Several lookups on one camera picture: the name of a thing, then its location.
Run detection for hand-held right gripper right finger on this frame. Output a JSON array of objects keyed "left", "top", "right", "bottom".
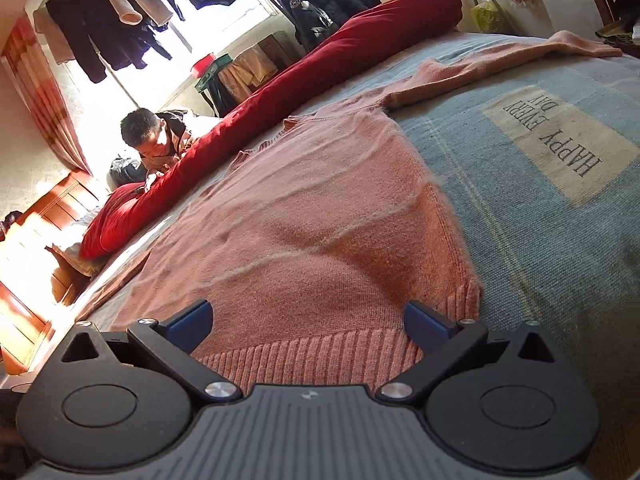
[{"left": 377, "top": 302, "right": 557, "bottom": 405}]

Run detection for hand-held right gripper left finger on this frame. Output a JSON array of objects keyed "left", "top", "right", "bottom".
[{"left": 61, "top": 299, "right": 242, "bottom": 403}]

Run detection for orange knitted sweater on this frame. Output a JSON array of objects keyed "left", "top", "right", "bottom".
[{"left": 75, "top": 30, "right": 623, "bottom": 396}]

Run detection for row of dark hanging clothes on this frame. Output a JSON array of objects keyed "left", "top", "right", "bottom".
[{"left": 45, "top": 0, "right": 243, "bottom": 83}]

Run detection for beige pillow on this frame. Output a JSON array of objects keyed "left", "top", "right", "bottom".
[{"left": 45, "top": 210, "right": 111, "bottom": 278}]

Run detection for blue plaid bed sheet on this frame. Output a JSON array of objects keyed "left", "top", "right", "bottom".
[{"left": 65, "top": 30, "right": 640, "bottom": 461}]

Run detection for black backpack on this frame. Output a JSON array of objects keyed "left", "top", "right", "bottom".
[{"left": 107, "top": 156, "right": 148, "bottom": 191}]

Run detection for wooden cabinet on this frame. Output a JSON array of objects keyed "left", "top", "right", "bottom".
[
  {"left": 0, "top": 170, "right": 103, "bottom": 376},
  {"left": 218, "top": 30, "right": 301, "bottom": 111}
]

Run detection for green box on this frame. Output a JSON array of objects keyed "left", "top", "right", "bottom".
[{"left": 195, "top": 55, "right": 233, "bottom": 92}]

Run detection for red basin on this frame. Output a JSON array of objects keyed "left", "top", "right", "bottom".
[{"left": 191, "top": 52, "right": 217, "bottom": 78}]

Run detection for yellow draped shirts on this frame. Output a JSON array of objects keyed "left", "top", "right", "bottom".
[{"left": 218, "top": 44, "right": 278, "bottom": 103}]

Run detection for red long bolster pillow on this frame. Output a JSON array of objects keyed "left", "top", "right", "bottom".
[{"left": 80, "top": 0, "right": 463, "bottom": 261}]

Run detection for yellow plastic bag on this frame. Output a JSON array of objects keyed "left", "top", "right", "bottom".
[{"left": 470, "top": 0, "right": 506, "bottom": 33}]

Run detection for black hanging jackets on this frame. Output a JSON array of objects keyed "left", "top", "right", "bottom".
[{"left": 252, "top": 0, "right": 382, "bottom": 53}]

